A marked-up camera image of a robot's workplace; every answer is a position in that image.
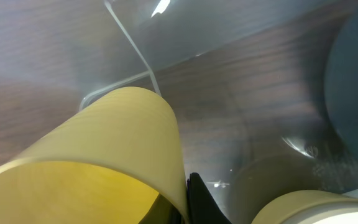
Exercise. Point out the clear plastic storage container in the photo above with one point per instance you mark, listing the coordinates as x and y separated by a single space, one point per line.
245 80

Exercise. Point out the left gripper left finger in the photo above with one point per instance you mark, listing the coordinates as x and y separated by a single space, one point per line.
162 212

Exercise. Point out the yellow bowl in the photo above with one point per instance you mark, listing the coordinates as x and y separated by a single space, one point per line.
305 206

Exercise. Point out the dark blue bowl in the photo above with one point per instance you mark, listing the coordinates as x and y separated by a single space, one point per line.
341 84

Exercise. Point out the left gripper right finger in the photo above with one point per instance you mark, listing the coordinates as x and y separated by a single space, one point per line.
202 207

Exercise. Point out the light grey bowl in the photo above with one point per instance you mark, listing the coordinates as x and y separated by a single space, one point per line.
347 218

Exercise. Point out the yellow cup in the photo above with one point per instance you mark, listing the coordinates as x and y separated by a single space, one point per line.
106 164

